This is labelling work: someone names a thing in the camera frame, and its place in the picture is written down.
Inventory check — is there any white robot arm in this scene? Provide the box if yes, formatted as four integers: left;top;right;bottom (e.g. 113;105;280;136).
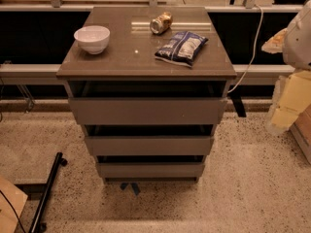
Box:
261;1;311;135

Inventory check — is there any cardboard box right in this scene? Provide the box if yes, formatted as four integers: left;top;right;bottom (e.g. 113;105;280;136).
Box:
291;105;311;164

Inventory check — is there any grey drawer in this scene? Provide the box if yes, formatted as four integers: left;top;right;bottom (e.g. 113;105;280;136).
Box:
69;98;226;125
95;163;205;179
85;136;214;155

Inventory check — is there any black cable left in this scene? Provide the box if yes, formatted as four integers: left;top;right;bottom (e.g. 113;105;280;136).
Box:
0;189;27;233

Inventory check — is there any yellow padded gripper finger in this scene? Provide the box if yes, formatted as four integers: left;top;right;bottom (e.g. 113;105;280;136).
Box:
266;70;311;135
261;28;287;54

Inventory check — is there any cardboard box left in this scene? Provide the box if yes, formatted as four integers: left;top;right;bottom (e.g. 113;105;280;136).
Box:
0;176;28;233

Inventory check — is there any white cable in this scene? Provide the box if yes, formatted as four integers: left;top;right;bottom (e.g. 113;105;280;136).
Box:
226;4;265;94

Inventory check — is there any gold drink can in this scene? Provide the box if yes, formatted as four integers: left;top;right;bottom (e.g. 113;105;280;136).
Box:
150;12;173;35

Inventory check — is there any blue snack bag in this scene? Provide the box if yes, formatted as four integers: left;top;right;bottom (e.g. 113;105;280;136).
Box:
155;31;208;68

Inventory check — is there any black metal stand leg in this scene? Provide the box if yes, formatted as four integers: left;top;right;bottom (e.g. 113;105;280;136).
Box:
17;152;67;233

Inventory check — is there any cardboard box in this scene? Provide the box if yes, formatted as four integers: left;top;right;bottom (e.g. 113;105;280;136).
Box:
291;105;311;164
0;176;28;233

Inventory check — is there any brown drawer cabinet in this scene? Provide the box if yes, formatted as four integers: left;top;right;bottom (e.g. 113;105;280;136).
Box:
56;7;236;181

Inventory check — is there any white ceramic bowl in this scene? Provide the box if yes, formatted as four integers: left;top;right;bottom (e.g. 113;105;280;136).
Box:
74;25;110;54

